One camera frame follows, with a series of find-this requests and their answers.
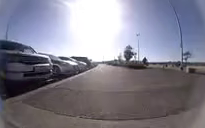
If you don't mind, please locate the low green hedge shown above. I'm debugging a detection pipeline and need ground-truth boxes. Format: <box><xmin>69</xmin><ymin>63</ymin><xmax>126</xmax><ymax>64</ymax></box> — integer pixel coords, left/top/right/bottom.
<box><xmin>111</xmin><ymin>61</ymin><xmax>148</xmax><ymax>70</ymax></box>

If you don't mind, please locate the thin pole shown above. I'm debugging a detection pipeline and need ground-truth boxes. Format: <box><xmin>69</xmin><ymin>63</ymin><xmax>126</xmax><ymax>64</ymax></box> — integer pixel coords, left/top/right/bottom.
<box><xmin>5</xmin><ymin>22</ymin><xmax>10</xmax><ymax>42</ymax></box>

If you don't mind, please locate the tall curved lamp post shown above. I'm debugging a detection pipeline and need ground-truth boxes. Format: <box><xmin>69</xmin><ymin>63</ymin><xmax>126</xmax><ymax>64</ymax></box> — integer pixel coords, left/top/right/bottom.
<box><xmin>169</xmin><ymin>0</ymin><xmax>185</xmax><ymax>70</ymax></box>

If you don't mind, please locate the dark green tree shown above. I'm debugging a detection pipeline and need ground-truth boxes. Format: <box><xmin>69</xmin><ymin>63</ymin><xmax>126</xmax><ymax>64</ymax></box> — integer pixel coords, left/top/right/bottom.
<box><xmin>123</xmin><ymin>44</ymin><xmax>137</xmax><ymax>63</ymax></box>

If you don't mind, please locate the small dark bush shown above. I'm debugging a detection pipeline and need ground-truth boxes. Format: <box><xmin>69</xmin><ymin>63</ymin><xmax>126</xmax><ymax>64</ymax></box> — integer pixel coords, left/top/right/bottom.
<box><xmin>141</xmin><ymin>56</ymin><xmax>149</xmax><ymax>66</ymax></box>

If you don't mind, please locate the white car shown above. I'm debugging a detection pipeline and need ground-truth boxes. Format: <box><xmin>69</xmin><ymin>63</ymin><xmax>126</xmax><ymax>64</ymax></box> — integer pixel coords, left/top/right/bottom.
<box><xmin>0</xmin><ymin>39</ymin><xmax>54</xmax><ymax>98</ymax></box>

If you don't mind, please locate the silver car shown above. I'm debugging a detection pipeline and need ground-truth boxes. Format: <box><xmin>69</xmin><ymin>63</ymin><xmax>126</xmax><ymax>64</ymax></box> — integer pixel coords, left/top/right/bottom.
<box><xmin>38</xmin><ymin>51</ymin><xmax>81</xmax><ymax>78</ymax></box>

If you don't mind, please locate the small bare tree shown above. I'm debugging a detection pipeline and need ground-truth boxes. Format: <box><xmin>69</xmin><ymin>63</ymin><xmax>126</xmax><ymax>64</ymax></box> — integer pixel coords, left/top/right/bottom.
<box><xmin>182</xmin><ymin>50</ymin><xmax>193</xmax><ymax>65</ymax></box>

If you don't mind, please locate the floodlight pole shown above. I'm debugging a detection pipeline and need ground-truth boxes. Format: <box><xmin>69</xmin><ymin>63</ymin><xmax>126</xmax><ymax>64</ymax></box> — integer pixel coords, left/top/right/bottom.
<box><xmin>135</xmin><ymin>32</ymin><xmax>141</xmax><ymax>63</ymax></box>

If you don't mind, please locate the light grey car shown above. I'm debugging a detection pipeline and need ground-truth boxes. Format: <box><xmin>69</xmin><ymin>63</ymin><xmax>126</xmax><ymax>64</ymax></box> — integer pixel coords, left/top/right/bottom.
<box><xmin>58</xmin><ymin>55</ymin><xmax>89</xmax><ymax>72</ymax></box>

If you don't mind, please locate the dark vehicle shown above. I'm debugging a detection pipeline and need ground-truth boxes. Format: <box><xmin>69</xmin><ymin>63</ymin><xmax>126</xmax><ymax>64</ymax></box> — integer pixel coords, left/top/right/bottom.
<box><xmin>70</xmin><ymin>55</ymin><xmax>93</xmax><ymax>69</ymax></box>

